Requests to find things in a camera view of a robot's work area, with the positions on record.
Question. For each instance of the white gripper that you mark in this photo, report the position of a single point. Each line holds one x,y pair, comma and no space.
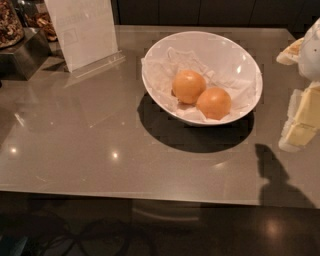
310,55

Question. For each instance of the orange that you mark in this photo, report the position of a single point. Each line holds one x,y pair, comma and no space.
214,103
187,86

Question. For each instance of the white ceramic bowl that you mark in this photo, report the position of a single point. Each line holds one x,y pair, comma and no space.
213,50

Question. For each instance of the white paper napkin liner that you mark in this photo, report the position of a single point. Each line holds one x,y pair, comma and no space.
160,73

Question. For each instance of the white sign in acrylic holder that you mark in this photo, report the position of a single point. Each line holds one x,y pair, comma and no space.
86,34

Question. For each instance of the background tray of nuts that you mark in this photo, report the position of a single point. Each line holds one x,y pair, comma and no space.
42,21

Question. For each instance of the stainless steel box stand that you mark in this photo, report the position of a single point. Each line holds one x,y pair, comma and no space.
21,61

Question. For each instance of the glass jar of nuts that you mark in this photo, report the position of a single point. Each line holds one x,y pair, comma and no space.
11,29

